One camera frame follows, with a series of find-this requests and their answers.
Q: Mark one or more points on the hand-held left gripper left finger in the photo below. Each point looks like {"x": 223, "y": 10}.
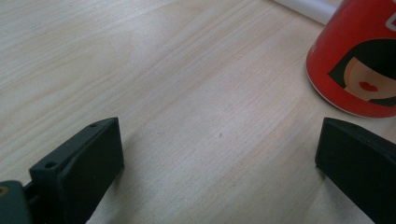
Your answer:
{"x": 84, "y": 168}

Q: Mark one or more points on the white tube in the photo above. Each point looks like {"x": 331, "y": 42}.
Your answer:
{"x": 308, "y": 7}

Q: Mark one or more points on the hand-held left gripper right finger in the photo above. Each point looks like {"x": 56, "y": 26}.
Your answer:
{"x": 358, "y": 161}

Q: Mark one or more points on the red paper cup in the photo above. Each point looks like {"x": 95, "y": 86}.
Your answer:
{"x": 339, "y": 46}

